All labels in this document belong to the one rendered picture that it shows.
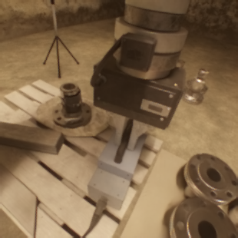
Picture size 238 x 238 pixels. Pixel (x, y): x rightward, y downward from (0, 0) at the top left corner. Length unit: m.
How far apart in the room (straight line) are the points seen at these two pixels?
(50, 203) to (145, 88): 0.66
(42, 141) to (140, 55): 0.72
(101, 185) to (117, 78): 0.38
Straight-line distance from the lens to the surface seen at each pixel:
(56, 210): 0.81
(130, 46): 0.30
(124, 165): 0.58
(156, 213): 0.97
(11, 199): 0.87
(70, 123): 1.01
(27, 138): 0.95
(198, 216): 0.77
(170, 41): 0.34
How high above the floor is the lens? 0.91
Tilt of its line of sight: 43 degrees down
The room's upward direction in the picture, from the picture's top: 9 degrees clockwise
